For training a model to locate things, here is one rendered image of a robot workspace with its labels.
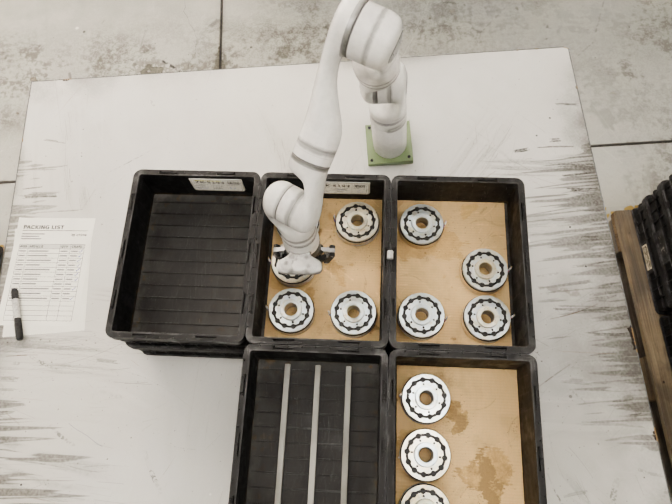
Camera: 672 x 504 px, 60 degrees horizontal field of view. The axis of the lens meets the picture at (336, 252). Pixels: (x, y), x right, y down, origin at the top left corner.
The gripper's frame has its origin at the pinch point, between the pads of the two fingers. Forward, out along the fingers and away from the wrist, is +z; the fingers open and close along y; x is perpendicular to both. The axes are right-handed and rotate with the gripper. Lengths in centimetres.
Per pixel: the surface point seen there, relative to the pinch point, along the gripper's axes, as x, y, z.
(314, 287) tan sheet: 4.7, -1.5, 4.3
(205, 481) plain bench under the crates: 48, 23, 17
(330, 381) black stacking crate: 26.1, -5.9, 4.4
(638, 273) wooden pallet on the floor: -22, -109, 73
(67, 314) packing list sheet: 9, 63, 17
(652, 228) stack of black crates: -34, -110, 61
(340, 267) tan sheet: -0.3, -7.4, 4.3
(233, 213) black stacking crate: -13.9, 19.2, 4.5
